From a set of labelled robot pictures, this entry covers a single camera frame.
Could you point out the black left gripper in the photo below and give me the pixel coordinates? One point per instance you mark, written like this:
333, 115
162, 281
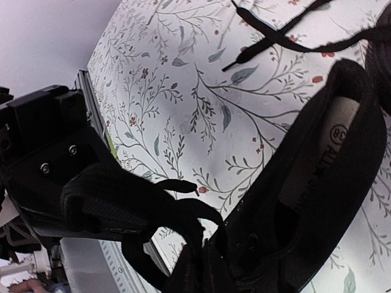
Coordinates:
46, 141

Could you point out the black front canvas sneaker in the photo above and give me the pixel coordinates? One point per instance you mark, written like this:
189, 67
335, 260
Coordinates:
290, 219

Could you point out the black canvas sneaker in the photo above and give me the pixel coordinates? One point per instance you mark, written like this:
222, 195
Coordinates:
358, 28
290, 219

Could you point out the green tape piece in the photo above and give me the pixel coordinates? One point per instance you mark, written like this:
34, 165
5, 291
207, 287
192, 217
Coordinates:
111, 146

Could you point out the floral tablecloth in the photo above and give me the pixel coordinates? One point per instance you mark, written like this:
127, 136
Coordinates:
172, 113

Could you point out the black rear canvas sneaker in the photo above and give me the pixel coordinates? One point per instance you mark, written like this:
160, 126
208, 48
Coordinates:
358, 28

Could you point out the aluminium front rail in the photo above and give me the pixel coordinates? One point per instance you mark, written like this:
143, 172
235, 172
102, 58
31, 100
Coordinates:
98, 265

